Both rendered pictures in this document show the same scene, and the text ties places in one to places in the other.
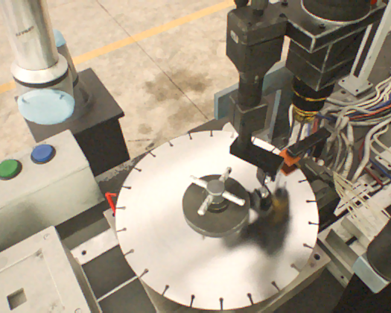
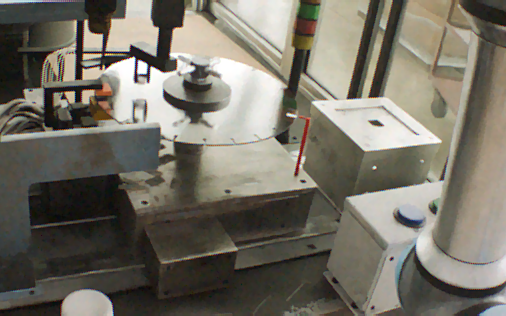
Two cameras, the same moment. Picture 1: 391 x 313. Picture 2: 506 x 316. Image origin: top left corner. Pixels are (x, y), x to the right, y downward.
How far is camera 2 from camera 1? 1.17 m
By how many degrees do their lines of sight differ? 97
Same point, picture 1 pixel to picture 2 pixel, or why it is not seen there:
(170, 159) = (236, 128)
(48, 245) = (363, 140)
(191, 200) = (221, 91)
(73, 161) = (365, 201)
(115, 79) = not seen: outside the picture
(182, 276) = (239, 71)
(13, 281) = (384, 131)
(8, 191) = (430, 189)
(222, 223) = not seen: hidden behind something
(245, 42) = not seen: outside the picture
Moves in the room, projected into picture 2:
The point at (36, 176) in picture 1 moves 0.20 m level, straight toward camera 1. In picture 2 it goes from (406, 196) to (326, 133)
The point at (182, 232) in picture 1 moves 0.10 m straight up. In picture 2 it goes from (234, 86) to (242, 30)
